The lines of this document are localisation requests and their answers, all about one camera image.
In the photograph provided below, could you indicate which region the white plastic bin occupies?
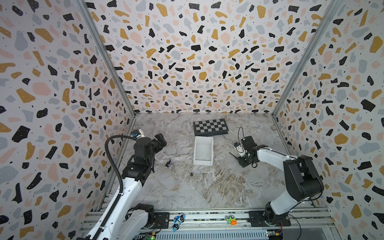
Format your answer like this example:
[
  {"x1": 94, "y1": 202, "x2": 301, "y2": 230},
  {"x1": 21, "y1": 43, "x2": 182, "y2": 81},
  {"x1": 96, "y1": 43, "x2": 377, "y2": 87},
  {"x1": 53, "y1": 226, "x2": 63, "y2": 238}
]
[{"x1": 193, "y1": 136, "x2": 214, "y2": 166}]

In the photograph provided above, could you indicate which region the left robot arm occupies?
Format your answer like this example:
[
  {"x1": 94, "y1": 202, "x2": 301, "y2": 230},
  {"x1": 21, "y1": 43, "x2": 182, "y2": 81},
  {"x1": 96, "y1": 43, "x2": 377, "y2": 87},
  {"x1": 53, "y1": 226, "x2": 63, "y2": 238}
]
[{"x1": 85, "y1": 130, "x2": 167, "y2": 240}]

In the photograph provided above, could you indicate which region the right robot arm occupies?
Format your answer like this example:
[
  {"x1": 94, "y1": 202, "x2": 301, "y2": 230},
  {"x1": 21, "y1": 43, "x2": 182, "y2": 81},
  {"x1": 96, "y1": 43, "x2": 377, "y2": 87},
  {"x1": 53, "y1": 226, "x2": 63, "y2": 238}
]
[{"x1": 234, "y1": 136, "x2": 324, "y2": 227}]

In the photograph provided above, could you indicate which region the small black white clip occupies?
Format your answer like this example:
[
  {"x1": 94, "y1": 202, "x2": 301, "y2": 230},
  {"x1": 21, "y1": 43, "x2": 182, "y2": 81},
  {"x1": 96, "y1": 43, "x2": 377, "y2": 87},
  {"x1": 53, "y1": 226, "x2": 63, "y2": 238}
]
[{"x1": 166, "y1": 160, "x2": 173, "y2": 169}]

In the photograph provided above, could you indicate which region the black grey checkerboard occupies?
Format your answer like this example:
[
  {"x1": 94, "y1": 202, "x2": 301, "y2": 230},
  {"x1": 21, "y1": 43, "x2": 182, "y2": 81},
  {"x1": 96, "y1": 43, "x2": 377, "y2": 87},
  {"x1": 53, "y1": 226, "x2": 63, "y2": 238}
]
[{"x1": 193, "y1": 119, "x2": 229, "y2": 137}]

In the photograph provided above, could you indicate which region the green orange sticker tag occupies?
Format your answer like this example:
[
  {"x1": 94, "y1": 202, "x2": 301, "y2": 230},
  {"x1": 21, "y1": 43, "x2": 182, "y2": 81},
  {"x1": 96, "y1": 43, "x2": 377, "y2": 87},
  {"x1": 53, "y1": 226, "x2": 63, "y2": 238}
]
[{"x1": 225, "y1": 215, "x2": 237, "y2": 226}]

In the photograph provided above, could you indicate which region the blue sticker tag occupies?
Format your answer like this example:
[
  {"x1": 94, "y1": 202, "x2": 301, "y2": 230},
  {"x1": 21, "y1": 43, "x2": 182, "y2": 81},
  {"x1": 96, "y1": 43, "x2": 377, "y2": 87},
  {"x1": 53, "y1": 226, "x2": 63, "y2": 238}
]
[{"x1": 172, "y1": 214, "x2": 186, "y2": 232}]

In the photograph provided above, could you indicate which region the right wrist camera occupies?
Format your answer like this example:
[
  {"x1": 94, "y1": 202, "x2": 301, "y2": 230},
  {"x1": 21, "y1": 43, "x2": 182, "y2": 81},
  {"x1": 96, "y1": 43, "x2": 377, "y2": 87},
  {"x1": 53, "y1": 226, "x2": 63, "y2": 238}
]
[{"x1": 234, "y1": 142, "x2": 245, "y2": 157}]

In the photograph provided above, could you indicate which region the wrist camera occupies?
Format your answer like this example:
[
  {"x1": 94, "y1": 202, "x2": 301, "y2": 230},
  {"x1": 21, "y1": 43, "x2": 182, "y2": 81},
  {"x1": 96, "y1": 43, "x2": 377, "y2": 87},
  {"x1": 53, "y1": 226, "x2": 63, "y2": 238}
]
[
  {"x1": 131, "y1": 129, "x2": 145, "y2": 139},
  {"x1": 234, "y1": 142, "x2": 245, "y2": 157}
]

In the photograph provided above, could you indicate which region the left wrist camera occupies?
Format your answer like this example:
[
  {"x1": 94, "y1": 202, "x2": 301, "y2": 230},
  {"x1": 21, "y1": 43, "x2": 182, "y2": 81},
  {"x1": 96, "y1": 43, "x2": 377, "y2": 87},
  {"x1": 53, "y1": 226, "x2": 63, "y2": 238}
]
[{"x1": 131, "y1": 129, "x2": 145, "y2": 139}]

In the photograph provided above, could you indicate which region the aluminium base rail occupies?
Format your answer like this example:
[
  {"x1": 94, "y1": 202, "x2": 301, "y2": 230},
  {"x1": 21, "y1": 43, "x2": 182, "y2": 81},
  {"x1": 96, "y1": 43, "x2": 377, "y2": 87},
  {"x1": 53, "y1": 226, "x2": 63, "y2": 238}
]
[{"x1": 80, "y1": 206, "x2": 340, "y2": 240}]

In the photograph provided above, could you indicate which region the white vented cable duct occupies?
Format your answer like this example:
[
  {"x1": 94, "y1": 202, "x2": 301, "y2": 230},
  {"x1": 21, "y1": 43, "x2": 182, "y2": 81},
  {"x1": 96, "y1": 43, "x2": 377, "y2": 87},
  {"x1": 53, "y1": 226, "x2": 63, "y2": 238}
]
[{"x1": 156, "y1": 230, "x2": 269, "y2": 240}]

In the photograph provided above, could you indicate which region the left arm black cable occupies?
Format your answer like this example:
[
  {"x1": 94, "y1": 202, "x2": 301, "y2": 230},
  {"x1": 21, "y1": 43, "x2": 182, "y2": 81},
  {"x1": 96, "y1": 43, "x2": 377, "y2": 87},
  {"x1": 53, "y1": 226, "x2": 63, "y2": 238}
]
[{"x1": 89, "y1": 134, "x2": 137, "y2": 240}]

